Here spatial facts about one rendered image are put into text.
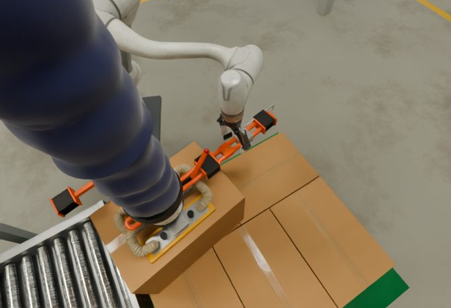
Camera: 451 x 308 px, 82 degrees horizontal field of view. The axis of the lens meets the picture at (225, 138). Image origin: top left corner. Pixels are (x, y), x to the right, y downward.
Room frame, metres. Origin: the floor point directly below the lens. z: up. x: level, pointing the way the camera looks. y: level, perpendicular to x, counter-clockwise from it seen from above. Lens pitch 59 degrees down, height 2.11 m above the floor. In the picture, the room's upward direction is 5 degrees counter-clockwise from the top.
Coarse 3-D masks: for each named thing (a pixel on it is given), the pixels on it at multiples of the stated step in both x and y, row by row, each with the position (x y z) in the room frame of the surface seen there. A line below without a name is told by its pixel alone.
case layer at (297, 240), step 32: (256, 160) 0.76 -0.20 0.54; (288, 160) 0.74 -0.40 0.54; (256, 192) 0.54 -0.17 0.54; (288, 192) 0.52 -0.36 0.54; (320, 192) 0.51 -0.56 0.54; (256, 224) 0.35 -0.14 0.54; (288, 224) 0.33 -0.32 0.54; (320, 224) 0.32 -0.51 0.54; (352, 224) 0.30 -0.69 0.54; (224, 256) 0.19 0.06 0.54; (256, 256) 0.17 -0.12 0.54; (288, 256) 0.16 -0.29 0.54; (320, 256) 0.15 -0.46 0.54; (352, 256) 0.14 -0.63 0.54; (384, 256) 0.12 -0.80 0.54; (192, 288) 0.05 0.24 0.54; (224, 288) 0.04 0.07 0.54; (256, 288) 0.03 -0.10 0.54; (288, 288) 0.01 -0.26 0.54; (320, 288) 0.00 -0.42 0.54; (352, 288) -0.01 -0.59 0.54
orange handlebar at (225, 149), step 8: (248, 128) 0.67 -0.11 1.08; (224, 144) 0.59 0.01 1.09; (240, 144) 0.58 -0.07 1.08; (216, 152) 0.55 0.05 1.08; (224, 152) 0.55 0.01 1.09; (232, 152) 0.55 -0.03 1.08; (192, 168) 0.48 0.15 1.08; (184, 176) 0.45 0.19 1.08; (200, 176) 0.44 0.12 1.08; (88, 184) 0.45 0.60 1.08; (192, 184) 0.41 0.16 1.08; (80, 192) 0.42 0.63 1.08; (128, 224) 0.27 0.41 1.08; (136, 224) 0.26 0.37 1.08
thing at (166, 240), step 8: (184, 208) 0.35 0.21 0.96; (192, 208) 0.34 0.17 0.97; (208, 208) 0.34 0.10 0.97; (184, 216) 0.31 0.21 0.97; (192, 216) 0.30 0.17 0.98; (200, 216) 0.31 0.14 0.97; (208, 216) 0.31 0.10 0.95; (192, 224) 0.28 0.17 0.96; (160, 232) 0.25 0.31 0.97; (168, 232) 0.25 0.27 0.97; (184, 232) 0.24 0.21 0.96; (144, 240) 0.23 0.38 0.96; (160, 240) 0.22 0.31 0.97; (168, 240) 0.22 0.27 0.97; (176, 240) 0.21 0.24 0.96; (160, 248) 0.19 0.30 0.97; (168, 248) 0.19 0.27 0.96; (152, 256) 0.16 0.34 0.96; (160, 256) 0.16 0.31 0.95
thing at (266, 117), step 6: (264, 114) 0.73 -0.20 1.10; (270, 114) 0.73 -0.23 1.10; (258, 120) 0.70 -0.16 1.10; (264, 120) 0.70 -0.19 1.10; (270, 120) 0.69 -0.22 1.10; (276, 120) 0.69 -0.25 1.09; (258, 126) 0.68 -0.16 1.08; (264, 126) 0.66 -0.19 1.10; (270, 126) 0.69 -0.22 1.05; (264, 132) 0.65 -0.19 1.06
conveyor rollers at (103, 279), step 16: (96, 240) 0.33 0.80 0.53; (48, 256) 0.27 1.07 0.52; (64, 256) 0.26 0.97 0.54; (80, 256) 0.25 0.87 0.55; (96, 256) 0.24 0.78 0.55; (32, 272) 0.19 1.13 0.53; (48, 272) 0.18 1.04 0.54; (64, 272) 0.17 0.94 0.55; (80, 272) 0.17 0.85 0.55; (16, 288) 0.12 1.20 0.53; (32, 288) 0.11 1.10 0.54; (48, 288) 0.10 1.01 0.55; (64, 288) 0.10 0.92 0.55; (0, 304) 0.05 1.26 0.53; (16, 304) 0.04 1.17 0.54; (32, 304) 0.04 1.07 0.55; (48, 304) 0.03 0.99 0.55; (96, 304) 0.01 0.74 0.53; (112, 304) 0.01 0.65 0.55; (128, 304) 0.00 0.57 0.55
